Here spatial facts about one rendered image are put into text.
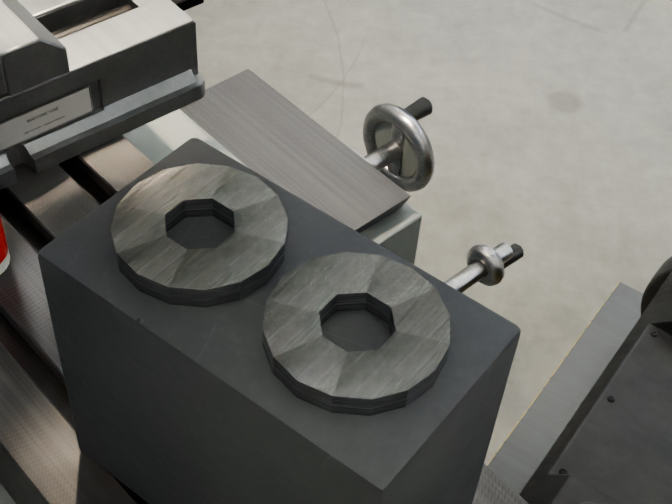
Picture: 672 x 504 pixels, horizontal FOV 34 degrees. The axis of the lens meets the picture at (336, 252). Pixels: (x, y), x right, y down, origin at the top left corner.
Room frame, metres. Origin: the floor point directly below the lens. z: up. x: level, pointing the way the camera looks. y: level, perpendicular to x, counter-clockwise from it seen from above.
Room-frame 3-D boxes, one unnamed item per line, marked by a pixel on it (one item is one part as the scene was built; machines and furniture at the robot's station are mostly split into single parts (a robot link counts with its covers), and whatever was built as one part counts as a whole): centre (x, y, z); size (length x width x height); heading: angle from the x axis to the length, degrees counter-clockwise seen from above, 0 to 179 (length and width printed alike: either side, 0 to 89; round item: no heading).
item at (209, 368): (0.36, 0.03, 1.02); 0.22 x 0.12 x 0.20; 56
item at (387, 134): (0.99, -0.04, 0.62); 0.16 x 0.12 x 0.12; 135
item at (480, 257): (0.92, -0.16, 0.50); 0.22 x 0.06 x 0.06; 135
